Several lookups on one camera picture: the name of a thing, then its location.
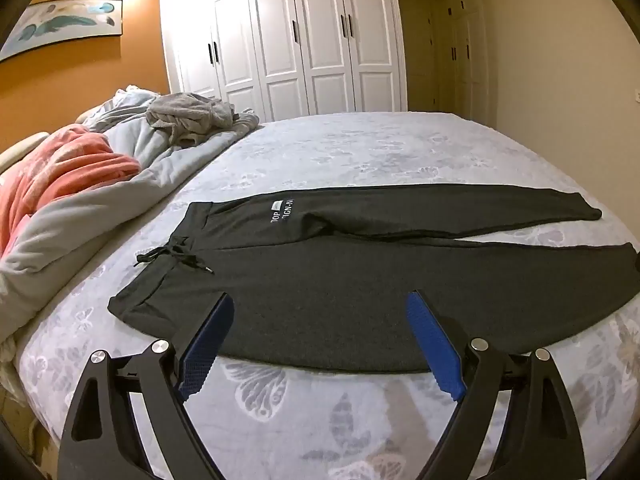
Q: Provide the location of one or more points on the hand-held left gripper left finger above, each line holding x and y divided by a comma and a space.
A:
207, 340

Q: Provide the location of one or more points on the beige padded headboard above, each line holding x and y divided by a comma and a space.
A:
20, 150

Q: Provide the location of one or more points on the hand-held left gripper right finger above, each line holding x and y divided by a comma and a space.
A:
432, 345

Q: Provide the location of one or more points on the cream hallway closet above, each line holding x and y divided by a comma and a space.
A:
465, 60

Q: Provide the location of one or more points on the crumpled grey garment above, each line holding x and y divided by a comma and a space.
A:
192, 115

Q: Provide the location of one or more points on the white panelled wardrobe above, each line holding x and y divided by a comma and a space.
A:
300, 35

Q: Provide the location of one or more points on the framed feather picture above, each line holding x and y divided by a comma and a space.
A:
60, 22

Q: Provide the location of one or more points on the bed with butterfly sheet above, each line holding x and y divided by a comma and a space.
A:
360, 155

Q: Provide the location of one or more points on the light grey quilt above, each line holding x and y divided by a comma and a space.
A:
80, 215

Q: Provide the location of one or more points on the orange blanket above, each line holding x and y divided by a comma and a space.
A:
65, 160

